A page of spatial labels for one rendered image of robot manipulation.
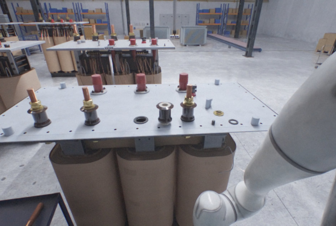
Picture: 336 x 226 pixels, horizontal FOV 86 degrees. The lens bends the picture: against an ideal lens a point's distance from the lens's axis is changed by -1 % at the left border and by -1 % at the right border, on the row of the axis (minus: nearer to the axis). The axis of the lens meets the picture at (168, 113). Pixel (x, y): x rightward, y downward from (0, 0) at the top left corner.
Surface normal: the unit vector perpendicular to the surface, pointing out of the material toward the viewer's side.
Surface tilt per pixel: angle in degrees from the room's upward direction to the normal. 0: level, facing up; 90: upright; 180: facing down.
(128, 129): 0
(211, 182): 90
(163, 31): 90
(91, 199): 90
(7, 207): 0
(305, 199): 0
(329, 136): 98
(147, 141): 90
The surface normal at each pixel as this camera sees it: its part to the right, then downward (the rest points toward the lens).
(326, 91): -0.95, -0.09
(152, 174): 0.08, 0.48
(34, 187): 0.00, -0.88
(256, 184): -0.66, 0.61
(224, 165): 0.32, 0.45
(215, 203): 0.05, -0.75
